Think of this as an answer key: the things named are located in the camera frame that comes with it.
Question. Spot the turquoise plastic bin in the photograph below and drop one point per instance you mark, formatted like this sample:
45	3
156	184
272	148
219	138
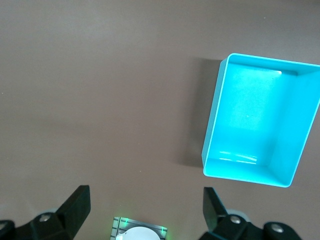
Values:
250	112

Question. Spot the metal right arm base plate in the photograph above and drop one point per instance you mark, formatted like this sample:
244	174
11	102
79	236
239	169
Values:
120	222

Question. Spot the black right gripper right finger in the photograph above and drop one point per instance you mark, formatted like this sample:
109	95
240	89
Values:
225	230

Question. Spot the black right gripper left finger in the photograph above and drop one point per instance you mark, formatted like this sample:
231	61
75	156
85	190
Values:
67	217

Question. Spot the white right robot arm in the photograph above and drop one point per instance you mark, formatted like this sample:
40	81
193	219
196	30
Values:
140	235

